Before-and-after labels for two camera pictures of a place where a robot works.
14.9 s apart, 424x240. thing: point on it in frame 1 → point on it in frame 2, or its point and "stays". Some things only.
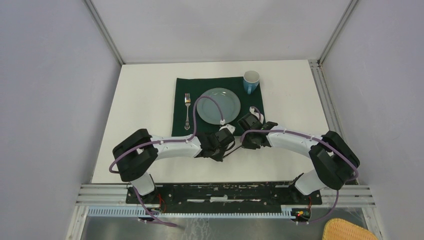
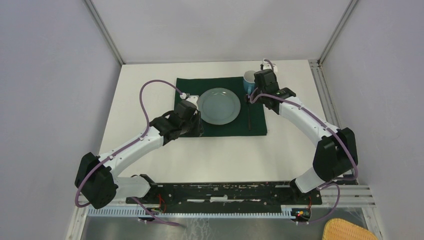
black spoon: x=231 y=147 → x=248 y=99
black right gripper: x=246 y=144 → x=256 y=88
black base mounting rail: x=223 y=196 stays
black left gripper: x=218 y=157 → x=198 y=129
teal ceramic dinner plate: x=228 y=101 stays
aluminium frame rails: x=332 y=194 stays
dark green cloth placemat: x=197 y=86 stays
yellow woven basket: x=336 y=229 stays
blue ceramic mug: x=251 y=80 stays
